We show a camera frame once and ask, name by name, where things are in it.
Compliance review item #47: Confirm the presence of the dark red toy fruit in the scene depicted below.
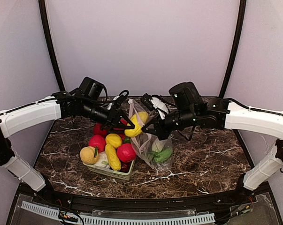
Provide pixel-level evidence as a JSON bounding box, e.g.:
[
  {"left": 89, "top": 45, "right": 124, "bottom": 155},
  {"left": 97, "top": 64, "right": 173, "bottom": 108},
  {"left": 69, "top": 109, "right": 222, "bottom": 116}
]
[{"left": 120, "top": 162, "right": 131, "bottom": 173}]

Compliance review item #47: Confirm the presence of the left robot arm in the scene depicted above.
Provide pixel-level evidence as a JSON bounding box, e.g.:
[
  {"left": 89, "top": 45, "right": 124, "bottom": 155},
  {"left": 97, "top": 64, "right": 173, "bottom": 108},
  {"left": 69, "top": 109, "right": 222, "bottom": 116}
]
[{"left": 0, "top": 77, "right": 135, "bottom": 192}]

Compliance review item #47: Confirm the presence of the white slotted cable duct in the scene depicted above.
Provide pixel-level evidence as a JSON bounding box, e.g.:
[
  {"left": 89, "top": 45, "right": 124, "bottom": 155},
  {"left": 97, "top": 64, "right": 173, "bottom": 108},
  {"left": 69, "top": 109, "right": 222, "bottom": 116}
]
[{"left": 21, "top": 201, "right": 215, "bottom": 225}]

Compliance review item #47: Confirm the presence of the red toy apple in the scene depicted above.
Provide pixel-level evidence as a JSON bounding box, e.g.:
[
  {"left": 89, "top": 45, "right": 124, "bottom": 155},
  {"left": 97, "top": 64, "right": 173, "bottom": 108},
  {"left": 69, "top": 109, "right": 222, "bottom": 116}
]
[{"left": 116, "top": 143, "right": 137, "bottom": 163}]

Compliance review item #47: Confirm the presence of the white toy bitter gourd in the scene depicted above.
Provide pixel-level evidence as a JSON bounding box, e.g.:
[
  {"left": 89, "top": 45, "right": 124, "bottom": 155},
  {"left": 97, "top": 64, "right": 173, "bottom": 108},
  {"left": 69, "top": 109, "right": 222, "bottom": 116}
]
[{"left": 152, "top": 139, "right": 167, "bottom": 153}]

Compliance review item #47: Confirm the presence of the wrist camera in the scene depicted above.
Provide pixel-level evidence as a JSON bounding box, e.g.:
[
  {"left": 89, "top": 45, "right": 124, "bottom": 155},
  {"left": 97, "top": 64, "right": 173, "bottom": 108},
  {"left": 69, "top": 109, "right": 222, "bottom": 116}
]
[
  {"left": 107, "top": 90, "right": 129, "bottom": 110},
  {"left": 141, "top": 93, "right": 169, "bottom": 120}
]

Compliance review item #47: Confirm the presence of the white toy garlic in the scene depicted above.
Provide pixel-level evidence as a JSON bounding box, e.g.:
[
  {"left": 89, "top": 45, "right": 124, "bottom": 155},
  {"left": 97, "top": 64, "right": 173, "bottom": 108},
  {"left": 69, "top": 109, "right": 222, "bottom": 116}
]
[{"left": 94, "top": 152, "right": 110, "bottom": 169}]

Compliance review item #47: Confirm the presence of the pale green plastic basket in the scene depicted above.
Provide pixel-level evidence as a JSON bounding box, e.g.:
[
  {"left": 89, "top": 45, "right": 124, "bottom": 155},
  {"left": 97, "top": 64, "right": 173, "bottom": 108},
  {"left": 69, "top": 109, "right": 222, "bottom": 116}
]
[{"left": 82, "top": 138, "right": 142, "bottom": 181}]

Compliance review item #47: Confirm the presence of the green toy bitter gourd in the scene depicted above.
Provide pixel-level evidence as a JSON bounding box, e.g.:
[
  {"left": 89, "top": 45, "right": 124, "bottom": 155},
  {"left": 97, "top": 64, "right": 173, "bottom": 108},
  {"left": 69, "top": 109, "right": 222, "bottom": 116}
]
[{"left": 151, "top": 148, "right": 173, "bottom": 163}]

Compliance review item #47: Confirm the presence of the yellow toy corn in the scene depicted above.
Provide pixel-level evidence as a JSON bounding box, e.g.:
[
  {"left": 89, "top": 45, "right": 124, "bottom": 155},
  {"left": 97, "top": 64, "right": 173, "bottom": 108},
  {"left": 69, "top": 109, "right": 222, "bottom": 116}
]
[{"left": 105, "top": 144, "right": 122, "bottom": 171}]

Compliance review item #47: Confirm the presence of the red toy tomato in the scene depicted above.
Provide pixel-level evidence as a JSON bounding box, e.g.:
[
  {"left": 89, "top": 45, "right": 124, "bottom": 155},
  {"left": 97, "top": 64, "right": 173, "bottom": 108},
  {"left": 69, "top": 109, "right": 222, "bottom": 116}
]
[
  {"left": 88, "top": 135, "right": 106, "bottom": 152},
  {"left": 117, "top": 119, "right": 128, "bottom": 140}
]

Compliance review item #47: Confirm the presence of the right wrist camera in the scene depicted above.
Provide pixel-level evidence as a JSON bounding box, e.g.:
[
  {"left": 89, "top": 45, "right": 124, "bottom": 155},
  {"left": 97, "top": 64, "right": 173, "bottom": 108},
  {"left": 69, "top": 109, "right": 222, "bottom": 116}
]
[{"left": 141, "top": 93, "right": 169, "bottom": 120}]

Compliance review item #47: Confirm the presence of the clear dotted zip bag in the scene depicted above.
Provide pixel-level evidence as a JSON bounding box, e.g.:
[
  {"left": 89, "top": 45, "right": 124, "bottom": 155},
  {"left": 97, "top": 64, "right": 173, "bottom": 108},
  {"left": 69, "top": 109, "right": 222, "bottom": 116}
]
[{"left": 128, "top": 99, "right": 173, "bottom": 172}]

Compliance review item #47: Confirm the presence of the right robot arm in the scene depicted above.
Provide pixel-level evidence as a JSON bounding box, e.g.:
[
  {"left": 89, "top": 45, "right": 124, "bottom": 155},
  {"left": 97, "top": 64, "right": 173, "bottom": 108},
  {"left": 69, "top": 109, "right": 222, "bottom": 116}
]
[{"left": 142, "top": 82, "right": 283, "bottom": 191}]

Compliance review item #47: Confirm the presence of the tan toy potato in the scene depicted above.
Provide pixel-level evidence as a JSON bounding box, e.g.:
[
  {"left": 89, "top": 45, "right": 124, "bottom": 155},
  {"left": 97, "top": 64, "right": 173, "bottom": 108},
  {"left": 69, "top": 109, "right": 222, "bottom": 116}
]
[{"left": 80, "top": 146, "right": 99, "bottom": 165}]

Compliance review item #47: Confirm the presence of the yellow toy lemon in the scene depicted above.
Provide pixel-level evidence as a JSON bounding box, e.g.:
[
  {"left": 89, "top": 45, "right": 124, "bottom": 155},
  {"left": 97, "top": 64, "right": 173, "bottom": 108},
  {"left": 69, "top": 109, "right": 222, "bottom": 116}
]
[{"left": 105, "top": 134, "right": 122, "bottom": 149}]

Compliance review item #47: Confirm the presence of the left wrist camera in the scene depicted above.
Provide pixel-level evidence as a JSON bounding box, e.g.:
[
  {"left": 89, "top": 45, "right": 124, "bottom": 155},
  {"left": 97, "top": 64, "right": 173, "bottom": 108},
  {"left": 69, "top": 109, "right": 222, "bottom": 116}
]
[{"left": 107, "top": 90, "right": 129, "bottom": 110}]

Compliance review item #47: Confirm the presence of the black front rail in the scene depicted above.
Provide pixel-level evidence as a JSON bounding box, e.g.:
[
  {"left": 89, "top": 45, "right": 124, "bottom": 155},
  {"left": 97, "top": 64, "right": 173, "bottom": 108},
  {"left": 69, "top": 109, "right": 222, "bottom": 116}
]
[{"left": 34, "top": 191, "right": 250, "bottom": 212}]

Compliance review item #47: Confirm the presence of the yellow toy mango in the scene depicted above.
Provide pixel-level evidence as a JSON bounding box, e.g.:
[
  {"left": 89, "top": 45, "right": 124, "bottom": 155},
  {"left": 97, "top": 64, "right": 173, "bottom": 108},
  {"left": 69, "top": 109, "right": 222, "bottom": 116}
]
[{"left": 124, "top": 111, "right": 149, "bottom": 138}]

